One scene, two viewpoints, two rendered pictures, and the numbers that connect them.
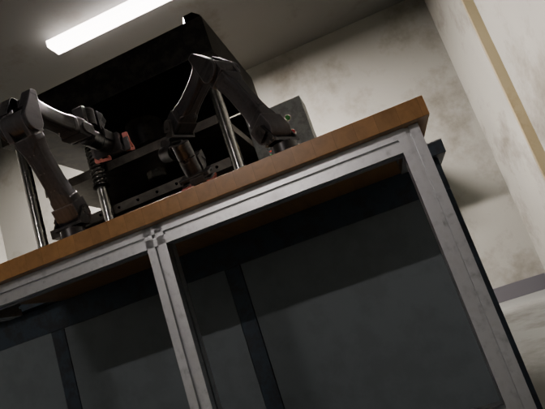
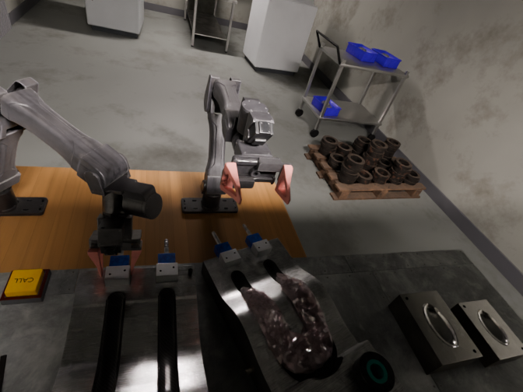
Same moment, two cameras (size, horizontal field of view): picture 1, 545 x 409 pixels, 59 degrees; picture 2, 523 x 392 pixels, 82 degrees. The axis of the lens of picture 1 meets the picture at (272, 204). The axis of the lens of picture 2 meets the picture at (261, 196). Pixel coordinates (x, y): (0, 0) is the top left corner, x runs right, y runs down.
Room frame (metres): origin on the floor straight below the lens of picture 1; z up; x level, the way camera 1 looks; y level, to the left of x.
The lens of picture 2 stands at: (1.93, 0.18, 1.56)
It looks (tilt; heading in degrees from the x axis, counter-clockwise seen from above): 39 degrees down; 142
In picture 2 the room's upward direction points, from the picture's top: 18 degrees clockwise
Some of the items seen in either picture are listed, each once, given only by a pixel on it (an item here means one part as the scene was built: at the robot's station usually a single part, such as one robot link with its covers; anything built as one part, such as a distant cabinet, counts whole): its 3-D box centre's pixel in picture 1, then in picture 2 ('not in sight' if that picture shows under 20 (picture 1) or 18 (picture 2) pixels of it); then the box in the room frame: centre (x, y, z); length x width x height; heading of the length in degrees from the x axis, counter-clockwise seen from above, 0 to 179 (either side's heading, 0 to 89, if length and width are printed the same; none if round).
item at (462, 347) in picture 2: not in sight; (431, 329); (1.87, 0.98, 0.83); 0.20 x 0.15 x 0.07; 168
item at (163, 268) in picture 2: not in sight; (166, 259); (1.47, 0.31, 0.89); 0.13 x 0.05 x 0.05; 168
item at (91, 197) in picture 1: (160, 170); not in sight; (2.76, 0.57, 1.51); 1.10 x 0.70 x 0.05; 78
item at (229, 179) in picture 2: (123, 145); (242, 184); (1.55, 0.42, 1.20); 0.09 x 0.07 x 0.07; 169
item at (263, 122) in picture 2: (99, 129); (257, 141); (1.49, 0.47, 1.25); 0.07 x 0.06 x 0.11; 79
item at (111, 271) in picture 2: not in sight; (120, 261); (1.45, 0.20, 0.89); 0.13 x 0.05 x 0.05; 168
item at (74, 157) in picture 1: (145, 131); not in sight; (2.71, 0.59, 1.75); 1.30 x 0.84 x 0.61; 78
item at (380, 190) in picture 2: not in sight; (370, 160); (0.35, 2.55, 0.20); 1.07 x 0.74 x 0.39; 79
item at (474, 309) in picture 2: not in sight; (485, 330); (1.94, 1.17, 0.83); 0.17 x 0.13 x 0.06; 168
